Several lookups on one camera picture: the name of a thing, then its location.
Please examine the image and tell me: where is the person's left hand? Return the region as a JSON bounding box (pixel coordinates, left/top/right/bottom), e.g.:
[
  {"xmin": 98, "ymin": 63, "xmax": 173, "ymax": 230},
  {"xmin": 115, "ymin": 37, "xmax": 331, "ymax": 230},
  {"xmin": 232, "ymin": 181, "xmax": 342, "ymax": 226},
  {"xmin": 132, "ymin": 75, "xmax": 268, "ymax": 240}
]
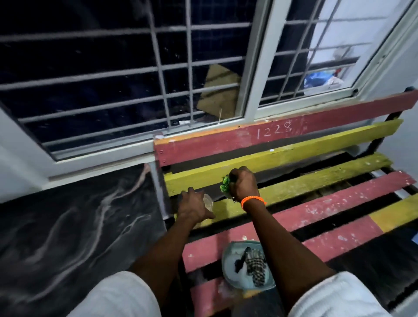
[{"xmin": 177, "ymin": 187, "xmax": 216, "ymax": 226}]

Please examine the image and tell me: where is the person's right hand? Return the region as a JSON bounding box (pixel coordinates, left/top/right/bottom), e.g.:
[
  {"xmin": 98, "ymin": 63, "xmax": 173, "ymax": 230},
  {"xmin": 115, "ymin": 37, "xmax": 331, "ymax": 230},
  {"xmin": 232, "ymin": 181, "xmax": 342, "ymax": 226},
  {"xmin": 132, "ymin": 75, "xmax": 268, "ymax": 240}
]
[{"xmin": 227, "ymin": 166, "xmax": 260, "ymax": 201}]

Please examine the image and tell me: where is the green scrub pad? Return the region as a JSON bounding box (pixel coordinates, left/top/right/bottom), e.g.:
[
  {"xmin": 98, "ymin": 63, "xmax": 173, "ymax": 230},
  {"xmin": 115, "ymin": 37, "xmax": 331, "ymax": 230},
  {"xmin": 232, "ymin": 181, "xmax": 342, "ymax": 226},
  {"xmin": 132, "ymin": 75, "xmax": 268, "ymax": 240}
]
[{"xmin": 219, "ymin": 175, "xmax": 233, "ymax": 197}]

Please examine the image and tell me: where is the person's left forearm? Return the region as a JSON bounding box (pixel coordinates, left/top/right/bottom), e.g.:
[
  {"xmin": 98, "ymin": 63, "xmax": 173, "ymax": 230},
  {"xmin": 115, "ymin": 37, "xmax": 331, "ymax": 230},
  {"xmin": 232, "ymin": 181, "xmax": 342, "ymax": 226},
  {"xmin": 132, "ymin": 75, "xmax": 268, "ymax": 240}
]
[{"xmin": 128, "ymin": 219, "xmax": 202, "ymax": 309}]

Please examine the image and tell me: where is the person's right forearm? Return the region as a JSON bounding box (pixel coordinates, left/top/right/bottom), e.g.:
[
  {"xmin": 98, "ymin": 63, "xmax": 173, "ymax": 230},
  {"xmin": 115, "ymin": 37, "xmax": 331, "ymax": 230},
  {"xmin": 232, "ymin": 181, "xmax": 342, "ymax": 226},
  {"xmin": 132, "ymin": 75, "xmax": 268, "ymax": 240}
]
[{"xmin": 243, "ymin": 202, "xmax": 337, "ymax": 306}]

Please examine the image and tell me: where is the light blue plastic bowl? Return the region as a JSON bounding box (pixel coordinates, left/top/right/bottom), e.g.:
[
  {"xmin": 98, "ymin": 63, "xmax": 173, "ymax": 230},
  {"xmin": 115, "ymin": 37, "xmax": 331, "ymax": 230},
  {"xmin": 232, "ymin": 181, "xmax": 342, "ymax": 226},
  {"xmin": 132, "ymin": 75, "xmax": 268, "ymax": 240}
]
[{"xmin": 221, "ymin": 241, "xmax": 277, "ymax": 291}]

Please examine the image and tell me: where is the black brush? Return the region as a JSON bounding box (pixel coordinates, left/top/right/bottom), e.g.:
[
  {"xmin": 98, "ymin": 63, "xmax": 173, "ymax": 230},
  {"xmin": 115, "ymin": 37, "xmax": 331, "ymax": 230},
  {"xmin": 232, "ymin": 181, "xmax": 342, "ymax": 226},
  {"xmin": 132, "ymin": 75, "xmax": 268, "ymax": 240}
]
[{"xmin": 234, "ymin": 247, "xmax": 252, "ymax": 274}]

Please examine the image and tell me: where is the checkered cloth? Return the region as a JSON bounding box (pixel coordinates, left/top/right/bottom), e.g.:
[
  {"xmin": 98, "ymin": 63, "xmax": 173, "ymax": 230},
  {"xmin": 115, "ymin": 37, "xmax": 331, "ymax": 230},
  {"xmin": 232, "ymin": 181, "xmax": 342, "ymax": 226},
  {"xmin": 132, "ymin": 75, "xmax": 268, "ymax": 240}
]
[{"xmin": 245, "ymin": 249, "xmax": 269, "ymax": 288}]

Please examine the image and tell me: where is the brown cardboard piece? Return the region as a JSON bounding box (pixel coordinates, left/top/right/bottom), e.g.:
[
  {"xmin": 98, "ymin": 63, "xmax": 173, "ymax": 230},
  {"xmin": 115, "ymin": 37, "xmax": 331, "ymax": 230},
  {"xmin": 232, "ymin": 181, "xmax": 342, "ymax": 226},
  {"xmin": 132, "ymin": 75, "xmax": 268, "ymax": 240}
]
[{"xmin": 196, "ymin": 63, "xmax": 242, "ymax": 120}]

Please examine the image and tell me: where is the red and yellow slatted bench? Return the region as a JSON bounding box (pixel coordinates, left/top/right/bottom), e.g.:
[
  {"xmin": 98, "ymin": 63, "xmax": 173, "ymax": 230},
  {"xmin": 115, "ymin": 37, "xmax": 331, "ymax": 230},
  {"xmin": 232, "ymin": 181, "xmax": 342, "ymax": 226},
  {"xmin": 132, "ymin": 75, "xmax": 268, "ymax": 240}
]
[{"xmin": 153, "ymin": 88, "xmax": 418, "ymax": 317}]

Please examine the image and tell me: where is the blue plastic bag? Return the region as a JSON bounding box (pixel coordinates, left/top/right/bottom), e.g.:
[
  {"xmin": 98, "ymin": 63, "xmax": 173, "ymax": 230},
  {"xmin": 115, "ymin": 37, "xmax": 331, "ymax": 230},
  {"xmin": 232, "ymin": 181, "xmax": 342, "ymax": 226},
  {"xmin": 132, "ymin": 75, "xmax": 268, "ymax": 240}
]
[{"xmin": 304, "ymin": 70, "xmax": 344, "ymax": 96}]

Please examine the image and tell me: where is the white left sleeve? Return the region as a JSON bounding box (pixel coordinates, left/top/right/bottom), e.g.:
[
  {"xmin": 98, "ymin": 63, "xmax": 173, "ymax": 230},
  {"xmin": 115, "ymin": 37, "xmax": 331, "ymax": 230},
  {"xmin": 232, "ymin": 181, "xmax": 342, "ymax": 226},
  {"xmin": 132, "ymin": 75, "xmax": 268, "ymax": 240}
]
[{"xmin": 67, "ymin": 271, "xmax": 162, "ymax": 317}]

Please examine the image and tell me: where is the white sleeve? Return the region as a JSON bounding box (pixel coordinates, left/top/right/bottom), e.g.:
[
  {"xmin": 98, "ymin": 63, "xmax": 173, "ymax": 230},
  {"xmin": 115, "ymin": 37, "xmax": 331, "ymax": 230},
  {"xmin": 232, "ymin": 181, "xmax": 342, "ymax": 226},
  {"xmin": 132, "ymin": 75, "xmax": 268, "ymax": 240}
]
[
  {"xmin": 67, "ymin": 271, "xmax": 162, "ymax": 317},
  {"xmin": 287, "ymin": 271, "xmax": 393, "ymax": 317}
]

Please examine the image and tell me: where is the grey metal window grille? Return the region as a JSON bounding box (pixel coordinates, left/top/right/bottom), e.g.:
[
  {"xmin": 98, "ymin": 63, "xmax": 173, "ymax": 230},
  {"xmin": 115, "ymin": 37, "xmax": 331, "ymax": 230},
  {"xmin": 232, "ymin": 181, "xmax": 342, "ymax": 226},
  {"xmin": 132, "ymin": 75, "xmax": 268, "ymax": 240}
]
[{"xmin": 0, "ymin": 0, "xmax": 387, "ymax": 154}]

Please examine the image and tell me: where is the white right sleeve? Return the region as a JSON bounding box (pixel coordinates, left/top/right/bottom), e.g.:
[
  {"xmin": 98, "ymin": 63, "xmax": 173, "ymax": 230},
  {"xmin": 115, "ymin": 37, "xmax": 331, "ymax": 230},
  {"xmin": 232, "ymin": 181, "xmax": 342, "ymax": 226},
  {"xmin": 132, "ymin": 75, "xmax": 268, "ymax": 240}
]
[{"xmin": 287, "ymin": 271, "xmax": 393, "ymax": 317}]

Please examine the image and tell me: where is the orange bead bracelet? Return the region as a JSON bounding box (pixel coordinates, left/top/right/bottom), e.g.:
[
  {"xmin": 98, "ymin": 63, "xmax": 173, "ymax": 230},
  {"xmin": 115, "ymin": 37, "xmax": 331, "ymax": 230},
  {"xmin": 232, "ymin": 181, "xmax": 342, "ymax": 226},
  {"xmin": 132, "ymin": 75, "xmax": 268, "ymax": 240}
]
[{"xmin": 241, "ymin": 196, "xmax": 267, "ymax": 210}]

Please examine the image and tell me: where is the white window frame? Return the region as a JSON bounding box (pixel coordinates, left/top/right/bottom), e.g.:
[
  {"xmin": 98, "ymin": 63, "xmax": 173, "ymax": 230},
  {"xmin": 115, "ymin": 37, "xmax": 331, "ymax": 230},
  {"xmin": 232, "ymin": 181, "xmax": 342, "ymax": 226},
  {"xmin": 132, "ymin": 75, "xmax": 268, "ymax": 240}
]
[{"xmin": 0, "ymin": 0, "xmax": 418, "ymax": 188}]

